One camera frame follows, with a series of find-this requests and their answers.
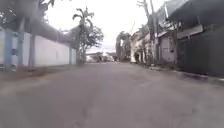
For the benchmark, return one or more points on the grey asphalt road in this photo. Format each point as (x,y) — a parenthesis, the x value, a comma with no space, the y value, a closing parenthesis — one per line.
(113,96)

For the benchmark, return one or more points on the concrete kerb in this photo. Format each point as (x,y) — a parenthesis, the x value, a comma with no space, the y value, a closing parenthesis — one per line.
(196,76)

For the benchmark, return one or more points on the row of pale buildings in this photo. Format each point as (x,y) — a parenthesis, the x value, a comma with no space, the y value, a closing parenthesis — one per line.
(143,45)

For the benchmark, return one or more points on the dark building with fence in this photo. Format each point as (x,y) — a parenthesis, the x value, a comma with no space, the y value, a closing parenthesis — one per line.
(200,43)

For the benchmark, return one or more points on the bare trimmed tree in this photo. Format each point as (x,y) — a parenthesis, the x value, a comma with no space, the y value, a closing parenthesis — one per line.
(150,26)

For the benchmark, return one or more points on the distant trees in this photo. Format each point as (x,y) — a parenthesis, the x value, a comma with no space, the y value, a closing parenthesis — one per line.
(122,45)

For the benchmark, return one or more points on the tall palm tree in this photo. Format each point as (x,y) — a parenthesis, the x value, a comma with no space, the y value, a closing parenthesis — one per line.
(83,30)

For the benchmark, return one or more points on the white wall with blue pillars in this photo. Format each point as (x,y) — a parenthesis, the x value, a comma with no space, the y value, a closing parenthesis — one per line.
(46,51)

